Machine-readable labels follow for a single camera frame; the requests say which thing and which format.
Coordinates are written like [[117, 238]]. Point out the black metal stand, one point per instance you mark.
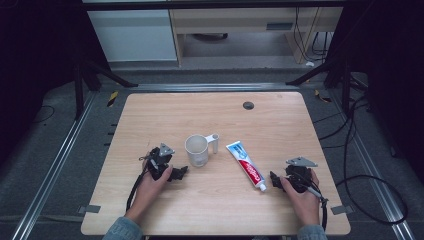
[[345, 86], [79, 90]]

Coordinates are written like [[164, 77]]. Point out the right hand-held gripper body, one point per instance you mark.
[[299, 171]]

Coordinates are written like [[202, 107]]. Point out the grey table corner bracket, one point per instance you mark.
[[341, 209], [89, 209]]

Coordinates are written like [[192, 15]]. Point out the toothpaste tube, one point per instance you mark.
[[248, 166]]

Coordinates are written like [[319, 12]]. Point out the person's right hand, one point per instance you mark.
[[301, 203]]

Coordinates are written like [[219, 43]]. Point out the person's left hand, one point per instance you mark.
[[148, 193]]

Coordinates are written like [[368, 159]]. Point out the white cabinet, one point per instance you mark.
[[133, 35]]

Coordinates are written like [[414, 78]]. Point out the aluminium floor rail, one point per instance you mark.
[[213, 87], [376, 170], [53, 166]]

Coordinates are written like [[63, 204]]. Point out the round grey table grommet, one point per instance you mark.
[[248, 105]]

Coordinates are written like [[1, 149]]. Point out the yellow black tape strip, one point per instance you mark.
[[112, 98], [322, 96]]

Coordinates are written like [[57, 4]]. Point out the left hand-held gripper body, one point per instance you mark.
[[159, 164]]

